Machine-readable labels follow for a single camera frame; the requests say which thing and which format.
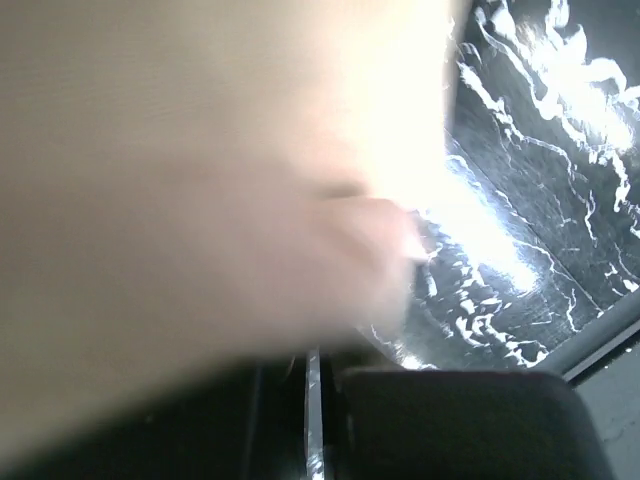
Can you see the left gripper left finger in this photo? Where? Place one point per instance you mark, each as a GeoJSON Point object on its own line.
{"type": "Point", "coordinates": [246, 425]}

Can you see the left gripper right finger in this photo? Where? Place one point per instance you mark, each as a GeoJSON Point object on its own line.
{"type": "Point", "coordinates": [401, 424]}

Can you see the black marble mat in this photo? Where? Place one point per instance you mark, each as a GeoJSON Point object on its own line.
{"type": "Point", "coordinates": [532, 213]}

